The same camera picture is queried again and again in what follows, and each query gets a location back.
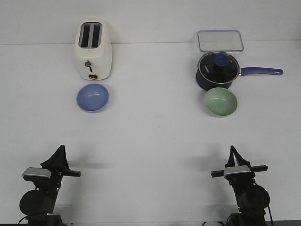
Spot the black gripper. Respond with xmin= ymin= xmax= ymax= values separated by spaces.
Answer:
xmin=211 ymin=145 xmax=268 ymax=185
xmin=40 ymin=145 xmax=81 ymax=188

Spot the green bowl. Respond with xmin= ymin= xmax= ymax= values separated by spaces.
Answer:
xmin=204 ymin=88 xmax=238 ymax=117

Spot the blue bowl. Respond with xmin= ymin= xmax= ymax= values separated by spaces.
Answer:
xmin=76 ymin=83 xmax=109 ymax=113

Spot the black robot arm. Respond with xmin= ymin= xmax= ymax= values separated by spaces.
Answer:
xmin=19 ymin=145 xmax=81 ymax=226
xmin=211 ymin=145 xmax=270 ymax=226

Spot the dark blue saucepan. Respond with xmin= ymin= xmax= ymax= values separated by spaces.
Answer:
xmin=196 ymin=67 xmax=283 ymax=91

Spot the glass saucepan lid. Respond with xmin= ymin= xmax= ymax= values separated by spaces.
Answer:
xmin=198 ymin=52 xmax=240 ymax=84

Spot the cream two-slot toaster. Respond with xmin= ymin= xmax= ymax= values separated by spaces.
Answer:
xmin=74 ymin=19 xmax=112 ymax=81

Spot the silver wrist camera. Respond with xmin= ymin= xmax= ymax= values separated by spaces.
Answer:
xmin=223 ymin=165 xmax=251 ymax=179
xmin=22 ymin=167 xmax=51 ymax=181

